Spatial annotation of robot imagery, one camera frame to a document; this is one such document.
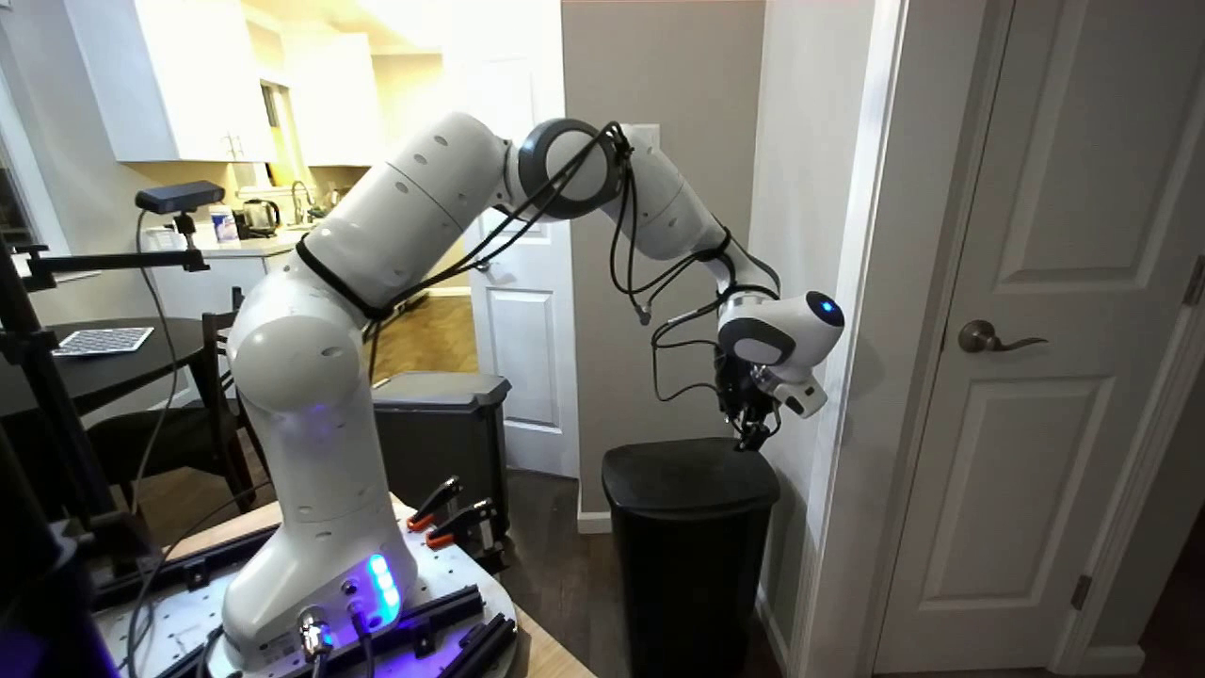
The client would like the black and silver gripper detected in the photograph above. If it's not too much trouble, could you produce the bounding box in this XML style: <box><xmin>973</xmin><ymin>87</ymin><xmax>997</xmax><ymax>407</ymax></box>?
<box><xmin>717</xmin><ymin>351</ymin><xmax>785</xmax><ymax>450</ymax></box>

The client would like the black bin lid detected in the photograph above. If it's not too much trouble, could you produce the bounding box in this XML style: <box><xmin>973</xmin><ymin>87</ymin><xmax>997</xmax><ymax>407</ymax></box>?
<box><xmin>603</xmin><ymin>436</ymin><xmax>780</xmax><ymax>518</ymax></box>

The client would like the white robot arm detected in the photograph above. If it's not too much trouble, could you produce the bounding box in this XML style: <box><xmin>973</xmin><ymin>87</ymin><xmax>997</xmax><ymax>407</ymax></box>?
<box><xmin>224</xmin><ymin>114</ymin><xmax>845</xmax><ymax>667</ymax></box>

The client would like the black plastic trash bin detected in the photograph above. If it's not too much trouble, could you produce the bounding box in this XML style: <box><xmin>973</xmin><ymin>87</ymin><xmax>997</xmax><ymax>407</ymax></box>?
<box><xmin>607</xmin><ymin>498</ymin><xmax>780</xmax><ymax>678</ymax></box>

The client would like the grey bin at corner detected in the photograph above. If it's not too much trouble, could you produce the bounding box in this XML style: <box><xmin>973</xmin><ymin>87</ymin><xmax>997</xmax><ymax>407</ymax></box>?
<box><xmin>372</xmin><ymin>371</ymin><xmax>510</xmax><ymax>528</ymax></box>

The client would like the white panel door left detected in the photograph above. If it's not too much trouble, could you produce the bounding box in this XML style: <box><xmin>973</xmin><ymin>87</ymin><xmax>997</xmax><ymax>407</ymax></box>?
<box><xmin>467</xmin><ymin>209</ymin><xmax>580</xmax><ymax>477</ymax></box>

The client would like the black orange clamp lower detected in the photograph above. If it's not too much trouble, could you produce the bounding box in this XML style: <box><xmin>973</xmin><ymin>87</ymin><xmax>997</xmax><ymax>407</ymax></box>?
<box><xmin>427</xmin><ymin>498</ymin><xmax>500</xmax><ymax>552</ymax></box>

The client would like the black orange clamp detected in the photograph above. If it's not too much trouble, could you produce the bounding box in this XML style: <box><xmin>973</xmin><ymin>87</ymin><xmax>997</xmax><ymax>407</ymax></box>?
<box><xmin>407</xmin><ymin>473</ymin><xmax>462</xmax><ymax>529</ymax></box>
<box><xmin>427</xmin><ymin>498</ymin><xmax>500</xmax><ymax>552</ymax></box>

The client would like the black orange clamp upper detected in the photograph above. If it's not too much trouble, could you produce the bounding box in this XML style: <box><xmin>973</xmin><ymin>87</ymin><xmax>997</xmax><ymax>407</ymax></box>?
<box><xmin>407</xmin><ymin>473</ymin><xmax>462</xmax><ymax>529</ymax></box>

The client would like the dark wooden chair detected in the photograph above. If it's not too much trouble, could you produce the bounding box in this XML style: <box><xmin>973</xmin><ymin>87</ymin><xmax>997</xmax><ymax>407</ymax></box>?
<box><xmin>86</xmin><ymin>311</ymin><xmax>257</xmax><ymax>508</ymax></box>

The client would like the white kitchen cabinet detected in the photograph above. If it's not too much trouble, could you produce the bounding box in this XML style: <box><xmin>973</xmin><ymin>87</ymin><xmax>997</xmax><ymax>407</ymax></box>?
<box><xmin>63</xmin><ymin>0</ymin><xmax>272</xmax><ymax>160</ymax></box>

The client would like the dark dining table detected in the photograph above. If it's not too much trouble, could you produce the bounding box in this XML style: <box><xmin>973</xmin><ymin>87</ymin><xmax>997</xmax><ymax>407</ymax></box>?
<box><xmin>0</xmin><ymin>315</ymin><xmax>205</xmax><ymax>419</ymax></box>

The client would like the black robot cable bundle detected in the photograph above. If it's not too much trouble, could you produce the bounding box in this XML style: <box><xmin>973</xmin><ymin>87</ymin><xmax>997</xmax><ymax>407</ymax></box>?
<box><xmin>372</xmin><ymin>116</ymin><xmax>789</xmax><ymax>407</ymax></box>

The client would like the grey panel door with handle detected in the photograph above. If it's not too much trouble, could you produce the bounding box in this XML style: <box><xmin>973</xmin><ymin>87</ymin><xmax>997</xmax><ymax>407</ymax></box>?
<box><xmin>874</xmin><ymin>0</ymin><xmax>1205</xmax><ymax>674</ymax></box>

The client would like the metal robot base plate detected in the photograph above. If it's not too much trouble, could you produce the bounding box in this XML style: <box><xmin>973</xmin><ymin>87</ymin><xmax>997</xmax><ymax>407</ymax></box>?
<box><xmin>96</xmin><ymin>542</ymin><xmax>523</xmax><ymax>678</ymax></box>

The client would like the black camera on stand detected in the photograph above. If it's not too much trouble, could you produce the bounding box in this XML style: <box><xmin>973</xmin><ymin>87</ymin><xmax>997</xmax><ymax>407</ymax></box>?
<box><xmin>0</xmin><ymin>180</ymin><xmax>225</xmax><ymax>523</ymax></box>

